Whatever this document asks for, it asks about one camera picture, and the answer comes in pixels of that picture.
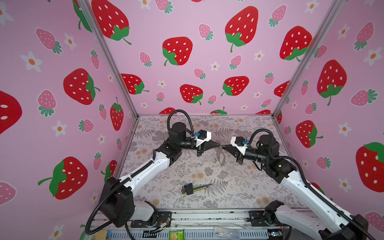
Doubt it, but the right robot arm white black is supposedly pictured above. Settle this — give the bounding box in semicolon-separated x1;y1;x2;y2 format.
223;129;374;240

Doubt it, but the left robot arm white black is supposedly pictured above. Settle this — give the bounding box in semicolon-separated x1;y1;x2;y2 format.
85;110;220;236

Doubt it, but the black connector with coloured wires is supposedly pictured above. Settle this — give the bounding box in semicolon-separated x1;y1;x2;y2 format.
182;183;212;195

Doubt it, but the green snack packet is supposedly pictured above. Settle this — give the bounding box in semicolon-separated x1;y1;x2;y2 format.
169;230;185;240

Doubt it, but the aluminium rail frame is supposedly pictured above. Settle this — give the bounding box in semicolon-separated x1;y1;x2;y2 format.
86;208;331;240

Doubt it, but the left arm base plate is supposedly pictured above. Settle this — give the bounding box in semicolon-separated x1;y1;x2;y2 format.
131;211;172;228

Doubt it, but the clear plastic bag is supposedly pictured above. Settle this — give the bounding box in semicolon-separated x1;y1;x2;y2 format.
214;227;241;240

